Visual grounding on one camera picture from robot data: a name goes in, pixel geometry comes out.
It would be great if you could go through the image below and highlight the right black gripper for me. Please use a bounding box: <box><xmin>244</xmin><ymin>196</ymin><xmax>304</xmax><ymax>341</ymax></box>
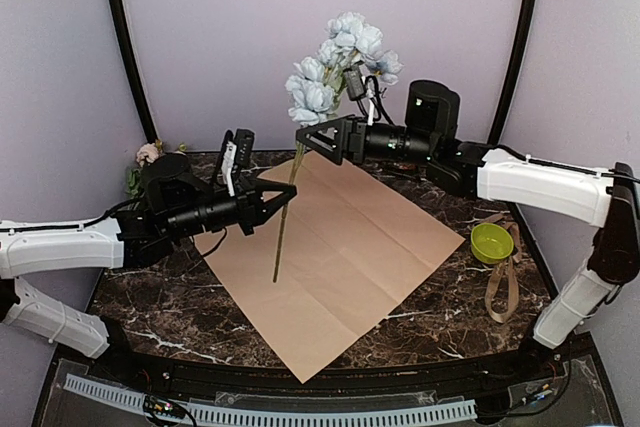
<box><xmin>296</xmin><ymin>114</ymin><xmax>438</xmax><ymax>167</ymax></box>

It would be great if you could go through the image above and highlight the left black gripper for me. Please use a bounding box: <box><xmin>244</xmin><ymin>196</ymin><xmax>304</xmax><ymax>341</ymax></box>
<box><xmin>166</xmin><ymin>174</ymin><xmax>295</xmax><ymax>240</ymax></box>

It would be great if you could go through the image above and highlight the blue fake flower stem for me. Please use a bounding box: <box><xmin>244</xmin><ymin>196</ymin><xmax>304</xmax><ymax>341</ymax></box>
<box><xmin>271</xmin><ymin>10</ymin><xmax>404</xmax><ymax>283</ymax></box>

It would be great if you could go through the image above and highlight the green and pink wrapping paper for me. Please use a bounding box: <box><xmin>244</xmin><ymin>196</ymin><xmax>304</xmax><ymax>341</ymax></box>
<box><xmin>195</xmin><ymin>152</ymin><xmax>463</xmax><ymax>382</ymax></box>

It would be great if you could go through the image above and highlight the pale pink fake flower stem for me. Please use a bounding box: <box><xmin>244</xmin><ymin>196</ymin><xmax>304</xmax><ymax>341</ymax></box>
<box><xmin>125</xmin><ymin>140</ymin><xmax>190</xmax><ymax>201</ymax></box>

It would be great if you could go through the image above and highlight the lime green plastic bowl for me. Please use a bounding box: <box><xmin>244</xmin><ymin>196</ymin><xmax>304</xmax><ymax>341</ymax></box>
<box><xmin>470</xmin><ymin>223</ymin><xmax>515</xmax><ymax>265</ymax></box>

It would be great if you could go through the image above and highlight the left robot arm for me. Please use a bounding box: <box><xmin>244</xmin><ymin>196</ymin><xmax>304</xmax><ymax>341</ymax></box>
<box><xmin>1</xmin><ymin>153</ymin><xmax>297</xmax><ymax>383</ymax></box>

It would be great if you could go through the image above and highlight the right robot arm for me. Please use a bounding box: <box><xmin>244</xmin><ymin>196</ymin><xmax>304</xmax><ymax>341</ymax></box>
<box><xmin>296</xmin><ymin>80</ymin><xmax>639</xmax><ymax>381</ymax></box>

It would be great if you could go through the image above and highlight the tan ribbon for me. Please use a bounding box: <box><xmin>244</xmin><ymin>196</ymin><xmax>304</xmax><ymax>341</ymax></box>
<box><xmin>482</xmin><ymin>214</ymin><xmax>524</xmax><ymax>324</ymax></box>

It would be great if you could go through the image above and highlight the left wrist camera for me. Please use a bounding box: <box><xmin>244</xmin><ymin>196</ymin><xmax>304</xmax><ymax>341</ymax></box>
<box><xmin>211</xmin><ymin>128</ymin><xmax>255</xmax><ymax>197</ymax></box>

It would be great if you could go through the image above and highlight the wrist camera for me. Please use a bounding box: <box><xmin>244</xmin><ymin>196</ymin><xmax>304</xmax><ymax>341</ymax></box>
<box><xmin>211</xmin><ymin>128</ymin><xmax>255</xmax><ymax>197</ymax></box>
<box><xmin>343</xmin><ymin>63</ymin><xmax>382</xmax><ymax>125</ymax></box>

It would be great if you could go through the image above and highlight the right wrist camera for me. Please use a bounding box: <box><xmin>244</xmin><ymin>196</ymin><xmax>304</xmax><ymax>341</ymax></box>
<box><xmin>343</xmin><ymin>63</ymin><xmax>382</xmax><ymax>125</ymax></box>

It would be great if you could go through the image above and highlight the right black frame post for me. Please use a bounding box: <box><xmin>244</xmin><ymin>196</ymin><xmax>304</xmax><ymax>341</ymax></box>
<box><xmin>487</xmin><ymin>0</ymin><xmax>536</xmax><ymax>144</ymax></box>

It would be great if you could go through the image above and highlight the black frame post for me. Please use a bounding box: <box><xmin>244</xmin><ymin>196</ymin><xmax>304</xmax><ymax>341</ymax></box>
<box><xmin>487</xmin><ymin>0</ymin><xmax>536</xmax><ymax>144</ymax></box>
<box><xmin>108</xmin><ymin>0</ymin><xmax>159</xmax><ymax>143</ymax></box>

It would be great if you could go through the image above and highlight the left black frame post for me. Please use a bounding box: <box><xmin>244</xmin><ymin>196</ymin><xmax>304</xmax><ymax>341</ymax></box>
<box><xmin>108</xmin><ymin>0</ymin><xmax>159</xmax><ymax>143</ymax></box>

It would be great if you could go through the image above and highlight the white slotted cable duct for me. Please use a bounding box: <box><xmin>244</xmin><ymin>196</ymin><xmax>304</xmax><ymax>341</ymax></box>
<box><xmin>63</xmin><ymin>374</ymin><xmax>477</xmax><ymax>426</ymax></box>

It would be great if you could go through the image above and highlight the black front table rail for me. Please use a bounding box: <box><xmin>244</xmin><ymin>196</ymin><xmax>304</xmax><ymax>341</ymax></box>
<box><xmin>118</xmin><ymin>351</ymin><xmax>516</xmax><ymax>398</ymax></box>

